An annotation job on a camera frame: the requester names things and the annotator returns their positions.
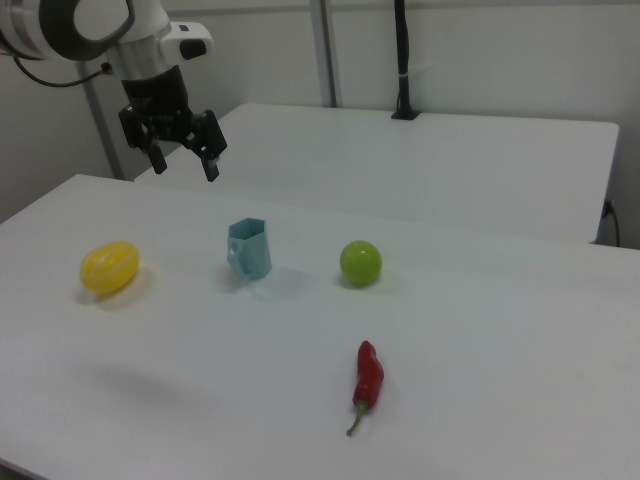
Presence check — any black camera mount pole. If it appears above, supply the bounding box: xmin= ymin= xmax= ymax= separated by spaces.
xmin=390 ymin=0 xmax=421 ymax=121

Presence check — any green toy apple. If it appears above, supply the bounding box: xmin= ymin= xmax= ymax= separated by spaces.
xmin=339 ymin=239 xmax=384 ymax=288

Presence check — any grey partition post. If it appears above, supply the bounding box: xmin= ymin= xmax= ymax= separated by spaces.
xmin=309 ymin=0 xmax=344 ymax=108

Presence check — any light blue hexagonal mug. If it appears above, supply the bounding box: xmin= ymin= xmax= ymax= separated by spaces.
xmin=227 ymin=217 xmax=274 ymax=283

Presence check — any red chili pepper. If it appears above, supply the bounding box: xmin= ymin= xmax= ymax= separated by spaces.
xmin=346 ymin=340 xmax=388 ymax=437

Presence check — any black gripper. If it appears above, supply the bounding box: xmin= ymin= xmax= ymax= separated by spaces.
xmin=118 ymin=64 xmax=229 ymax=183

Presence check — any white side table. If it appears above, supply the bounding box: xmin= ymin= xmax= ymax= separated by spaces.
xmin=133 ymin=102 xmax=621 ymax=245

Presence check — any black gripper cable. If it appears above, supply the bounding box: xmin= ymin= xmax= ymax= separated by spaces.
xmin=0 ymin=49 xmax=114 ymax=89

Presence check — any yellow striped toy melon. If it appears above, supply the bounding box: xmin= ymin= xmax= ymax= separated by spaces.
xmin=79 ymin=240 xmax=141 ymax=295

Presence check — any wall power cable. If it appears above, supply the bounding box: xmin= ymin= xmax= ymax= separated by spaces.
xmin=601 ymin=198 xmax=622 ymax=247

